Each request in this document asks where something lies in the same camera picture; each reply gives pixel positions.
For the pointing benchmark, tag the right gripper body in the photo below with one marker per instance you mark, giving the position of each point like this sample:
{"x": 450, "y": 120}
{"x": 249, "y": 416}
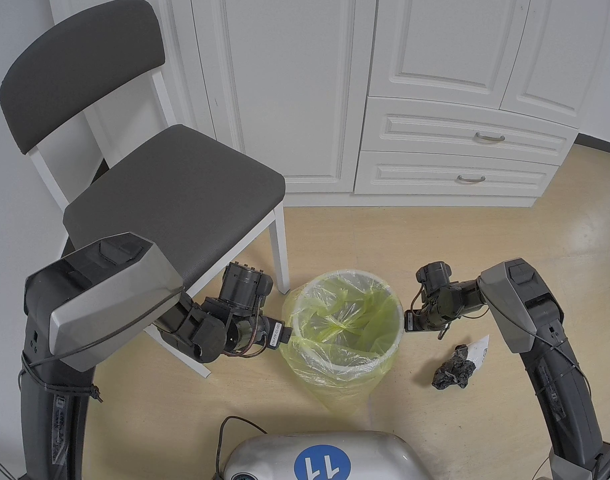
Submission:
{"x": 422, "y": 320}

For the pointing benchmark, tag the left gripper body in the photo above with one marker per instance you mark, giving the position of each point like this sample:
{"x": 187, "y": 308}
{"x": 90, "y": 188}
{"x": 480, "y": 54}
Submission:
{"x": 250, "y": 332}

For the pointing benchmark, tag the clear yellow plastic bag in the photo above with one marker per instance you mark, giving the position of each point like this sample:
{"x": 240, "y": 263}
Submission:
{"x": 345, "y": 393}

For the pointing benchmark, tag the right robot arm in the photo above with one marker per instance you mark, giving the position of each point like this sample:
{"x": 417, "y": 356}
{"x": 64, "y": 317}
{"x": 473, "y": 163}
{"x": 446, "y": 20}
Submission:
{"x": 529, "y": 308}

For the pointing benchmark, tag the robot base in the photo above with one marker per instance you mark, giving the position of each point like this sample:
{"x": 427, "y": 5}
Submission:
{"x": 325, "y": 455}

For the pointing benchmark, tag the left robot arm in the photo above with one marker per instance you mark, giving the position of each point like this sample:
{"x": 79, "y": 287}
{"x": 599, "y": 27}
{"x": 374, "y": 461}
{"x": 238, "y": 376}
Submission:
{"x": 105, "y": 293}

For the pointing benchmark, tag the crumpled black plastic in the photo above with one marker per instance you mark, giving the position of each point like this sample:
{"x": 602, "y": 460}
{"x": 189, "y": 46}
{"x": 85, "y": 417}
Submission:
{"x": 452, "y": 370}

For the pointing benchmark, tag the white trash bin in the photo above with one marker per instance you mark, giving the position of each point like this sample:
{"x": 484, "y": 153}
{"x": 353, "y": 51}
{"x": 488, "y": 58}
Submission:
{"x": 345, "y": 368}

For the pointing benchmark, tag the white paper piece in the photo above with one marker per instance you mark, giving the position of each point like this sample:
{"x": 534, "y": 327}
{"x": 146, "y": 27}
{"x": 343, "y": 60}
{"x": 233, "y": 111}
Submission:
{"x": 479, "y": 350}

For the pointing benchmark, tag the white chair with grey seat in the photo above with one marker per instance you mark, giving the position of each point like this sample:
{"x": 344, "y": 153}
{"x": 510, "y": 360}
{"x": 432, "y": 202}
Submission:
{"x": 185, "y": 193}

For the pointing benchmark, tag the white wardrobe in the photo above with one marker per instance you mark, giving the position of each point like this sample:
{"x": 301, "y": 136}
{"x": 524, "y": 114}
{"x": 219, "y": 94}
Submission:
{"x": 285, "y": 68}

